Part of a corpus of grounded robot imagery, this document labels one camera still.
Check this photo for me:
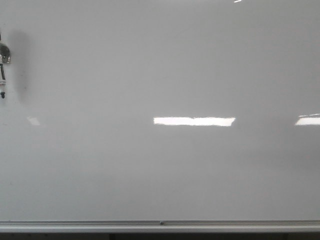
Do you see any white black whiteboard marker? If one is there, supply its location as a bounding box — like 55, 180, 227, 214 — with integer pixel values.
0, 42, 6, 99

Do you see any white whiteboard with aluminium frame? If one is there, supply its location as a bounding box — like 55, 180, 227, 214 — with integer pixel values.
0, 0, 320, 233

